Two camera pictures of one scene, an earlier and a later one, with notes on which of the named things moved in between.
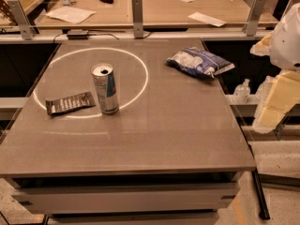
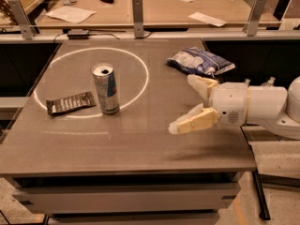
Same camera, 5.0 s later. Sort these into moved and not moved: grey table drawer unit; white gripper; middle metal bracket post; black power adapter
Moved: white gripper
Not moved: middle metal bracket post; grey table drawer unit; black power adapter
